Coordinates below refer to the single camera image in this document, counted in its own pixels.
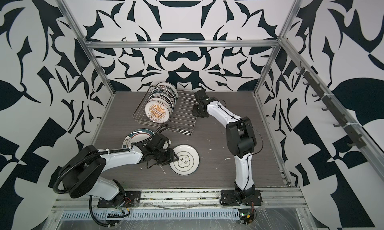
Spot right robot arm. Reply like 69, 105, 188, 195
192, 90, 257, 204

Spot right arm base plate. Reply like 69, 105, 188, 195
220, 189, 263, 207

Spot white plate orange sunburst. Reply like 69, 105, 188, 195
145, 98, 171, 124

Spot white plate red green band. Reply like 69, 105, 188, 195
122, 129, 171, 151

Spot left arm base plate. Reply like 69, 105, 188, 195
97, 191, 142, 208

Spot wall hook rail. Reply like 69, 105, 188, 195
297, 62, 367, 149

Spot wire dish rack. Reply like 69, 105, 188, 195
133, 86, 197, 135

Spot black corrugated cable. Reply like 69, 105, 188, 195
52, 150, 130, 228

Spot aluminium frame crossbar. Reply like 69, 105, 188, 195
85, 40, 278, 49

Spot white cable duct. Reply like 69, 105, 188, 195
59, 209, 241, 221

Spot white plate green cloud motif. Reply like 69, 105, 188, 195
170, 145, 200, 176

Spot white plate back row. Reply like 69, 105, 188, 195
149, 94, 174, 111

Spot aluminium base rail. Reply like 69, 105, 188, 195
52, 188, 308, 211

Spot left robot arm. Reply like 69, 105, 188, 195
53, 133, 179, 205

